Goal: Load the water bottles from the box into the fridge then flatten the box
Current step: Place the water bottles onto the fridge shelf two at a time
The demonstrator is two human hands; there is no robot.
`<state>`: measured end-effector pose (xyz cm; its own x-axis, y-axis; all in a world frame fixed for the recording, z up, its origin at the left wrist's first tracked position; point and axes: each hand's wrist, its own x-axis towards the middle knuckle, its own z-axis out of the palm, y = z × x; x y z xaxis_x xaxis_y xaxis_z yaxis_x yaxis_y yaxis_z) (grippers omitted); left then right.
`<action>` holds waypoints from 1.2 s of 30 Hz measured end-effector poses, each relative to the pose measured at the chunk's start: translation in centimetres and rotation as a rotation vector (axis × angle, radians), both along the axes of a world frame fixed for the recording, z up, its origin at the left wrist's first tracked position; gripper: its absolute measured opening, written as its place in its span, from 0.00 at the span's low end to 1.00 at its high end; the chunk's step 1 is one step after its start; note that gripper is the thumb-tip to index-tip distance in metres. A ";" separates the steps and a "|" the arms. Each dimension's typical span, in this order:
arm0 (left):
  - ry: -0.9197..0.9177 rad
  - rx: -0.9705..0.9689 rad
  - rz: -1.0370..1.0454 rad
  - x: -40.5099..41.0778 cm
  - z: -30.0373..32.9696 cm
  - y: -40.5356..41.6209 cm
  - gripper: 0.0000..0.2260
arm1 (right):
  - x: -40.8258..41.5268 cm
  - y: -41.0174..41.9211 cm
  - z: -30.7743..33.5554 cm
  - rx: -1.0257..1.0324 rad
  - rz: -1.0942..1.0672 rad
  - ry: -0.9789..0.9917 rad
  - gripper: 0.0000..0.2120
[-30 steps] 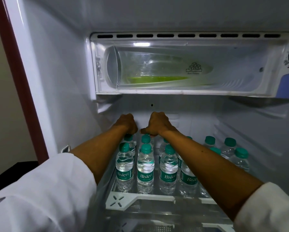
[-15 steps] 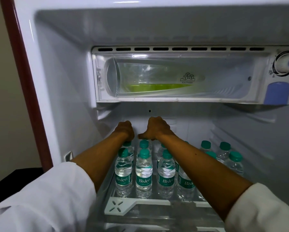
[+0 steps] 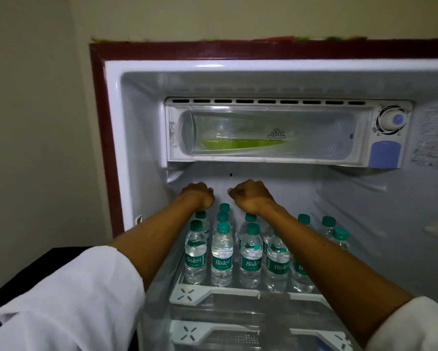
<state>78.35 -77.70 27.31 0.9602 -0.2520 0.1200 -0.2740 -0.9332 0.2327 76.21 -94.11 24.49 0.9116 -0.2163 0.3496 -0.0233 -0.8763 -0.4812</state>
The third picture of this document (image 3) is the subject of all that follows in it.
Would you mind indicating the person's left hand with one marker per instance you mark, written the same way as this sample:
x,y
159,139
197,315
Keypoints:
x,y
198,195

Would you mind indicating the dark maroon refrigerator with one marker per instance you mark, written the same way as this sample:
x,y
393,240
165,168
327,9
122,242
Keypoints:
x,y
142,142

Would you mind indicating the glass shelf white trim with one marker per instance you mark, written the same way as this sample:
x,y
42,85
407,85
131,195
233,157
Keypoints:
x,y
187,332
186,294

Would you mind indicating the person's right hand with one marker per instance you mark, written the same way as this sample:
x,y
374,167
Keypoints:
x,y
253,197

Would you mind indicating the lavender push button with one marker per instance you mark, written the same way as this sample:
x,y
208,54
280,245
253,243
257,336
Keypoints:
x,y
384,155

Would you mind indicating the person's right forearm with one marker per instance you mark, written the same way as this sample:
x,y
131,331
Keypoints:
x,y
339,274

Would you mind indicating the row of bottles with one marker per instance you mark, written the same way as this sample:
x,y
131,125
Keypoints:
x,y
222,263

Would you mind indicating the white thermostat dial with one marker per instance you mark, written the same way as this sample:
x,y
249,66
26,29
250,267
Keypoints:
x,y
389,120

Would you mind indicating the white wall peg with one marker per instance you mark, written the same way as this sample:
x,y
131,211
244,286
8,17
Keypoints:
x,y
435,230

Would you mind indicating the white instruction sticker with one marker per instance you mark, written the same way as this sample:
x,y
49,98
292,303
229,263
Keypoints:
x,y
435,138

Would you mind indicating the white freezer compartment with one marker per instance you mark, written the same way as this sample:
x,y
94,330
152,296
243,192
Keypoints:
x,y
314,142

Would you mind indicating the green tray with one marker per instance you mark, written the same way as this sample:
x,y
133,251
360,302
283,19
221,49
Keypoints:
x,y
241,144

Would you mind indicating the person's left forearm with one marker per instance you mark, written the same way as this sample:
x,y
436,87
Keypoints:
x,y
156,241

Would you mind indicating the person's white shirt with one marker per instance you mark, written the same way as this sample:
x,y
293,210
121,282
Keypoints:
x,y
76,299

